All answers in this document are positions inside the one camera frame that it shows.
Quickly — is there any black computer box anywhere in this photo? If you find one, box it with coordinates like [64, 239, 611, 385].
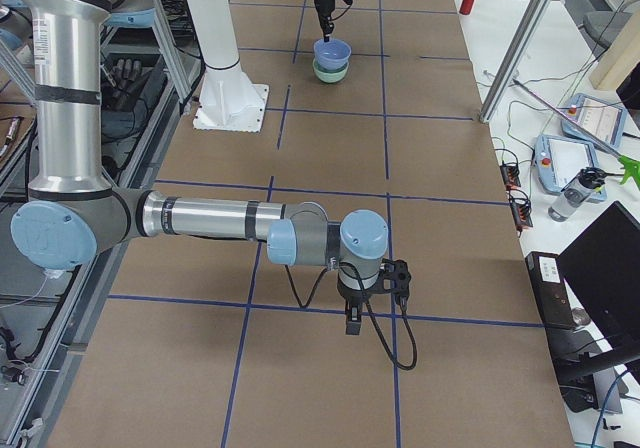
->
[525, 251, 577, 330]

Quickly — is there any near teach pendant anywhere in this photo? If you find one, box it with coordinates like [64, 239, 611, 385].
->
[534, 134, 599, 195]

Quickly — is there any upper orange connector box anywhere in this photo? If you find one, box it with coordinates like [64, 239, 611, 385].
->
[499, 162, 521, 190]

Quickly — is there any wooden board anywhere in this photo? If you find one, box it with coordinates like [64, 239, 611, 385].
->
[589, 9, 639, 91]

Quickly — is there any far teach pendant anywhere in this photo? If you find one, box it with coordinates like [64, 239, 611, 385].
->
[561, 93, 628, 148]

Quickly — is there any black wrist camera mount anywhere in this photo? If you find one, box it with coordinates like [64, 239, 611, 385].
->
[373, 258, 411, 298]

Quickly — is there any lower orange connector box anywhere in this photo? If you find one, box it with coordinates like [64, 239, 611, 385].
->
[508, 189, 533, 234]

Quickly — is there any teach pendant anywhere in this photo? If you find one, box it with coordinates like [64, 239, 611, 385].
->
[534, 134, 599, 195]
[561, 93, 628, 148]

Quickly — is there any blue bowl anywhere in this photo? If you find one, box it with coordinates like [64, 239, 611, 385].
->
[313, 38, 352, 71]

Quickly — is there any green bowl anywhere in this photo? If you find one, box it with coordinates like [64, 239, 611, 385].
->
[312, 59, 349, 84]

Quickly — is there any black monitor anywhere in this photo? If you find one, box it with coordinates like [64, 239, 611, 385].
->
[556, 201, 639, 383]

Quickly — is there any aluminium frame post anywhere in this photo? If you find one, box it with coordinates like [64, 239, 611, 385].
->
[479, 0, 552, 123]

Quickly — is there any clear water bottle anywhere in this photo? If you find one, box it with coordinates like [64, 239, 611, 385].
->
[547, 167, 606, 222]

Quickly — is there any grey office chair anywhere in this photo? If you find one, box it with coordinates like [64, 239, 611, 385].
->
[582, 11, 632, 49]

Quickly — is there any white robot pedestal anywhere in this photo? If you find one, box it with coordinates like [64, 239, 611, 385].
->
[186, 0, 269, 133]

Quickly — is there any orange connector box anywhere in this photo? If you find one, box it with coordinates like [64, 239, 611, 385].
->
[499, 162, 521, 190]
[508, 189, 533, 234]

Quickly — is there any green grabber tool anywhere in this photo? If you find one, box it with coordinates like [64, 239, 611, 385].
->
[513, 78, 640, 186]

